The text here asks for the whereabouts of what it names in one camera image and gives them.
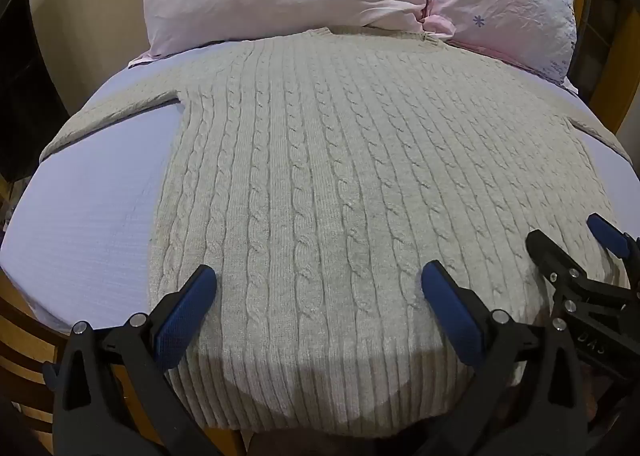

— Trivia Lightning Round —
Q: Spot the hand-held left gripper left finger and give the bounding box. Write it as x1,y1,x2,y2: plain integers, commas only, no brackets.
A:
42,263,219,456

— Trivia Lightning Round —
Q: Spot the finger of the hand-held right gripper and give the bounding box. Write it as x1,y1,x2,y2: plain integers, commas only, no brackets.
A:
586,213,640,287
526,229,592,309

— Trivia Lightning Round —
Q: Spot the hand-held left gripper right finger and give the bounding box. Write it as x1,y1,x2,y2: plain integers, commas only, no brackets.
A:
420,260,589,456

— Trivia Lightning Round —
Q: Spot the cream cable-knit sweater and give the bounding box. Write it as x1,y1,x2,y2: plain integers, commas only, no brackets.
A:
40,28,634,438

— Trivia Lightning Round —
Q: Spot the lavender bed sheet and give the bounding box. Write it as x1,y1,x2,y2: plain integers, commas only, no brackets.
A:
0,42,640,333

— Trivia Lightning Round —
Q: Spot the wooden headboard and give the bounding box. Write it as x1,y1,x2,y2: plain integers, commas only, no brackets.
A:
573,0,640,137

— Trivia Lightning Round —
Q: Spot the dark cabinet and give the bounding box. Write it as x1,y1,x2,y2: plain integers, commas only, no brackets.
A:
0,0,72,183

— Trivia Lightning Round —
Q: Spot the wooden bed frame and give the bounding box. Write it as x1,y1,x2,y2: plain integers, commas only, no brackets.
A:
0,171,251,456

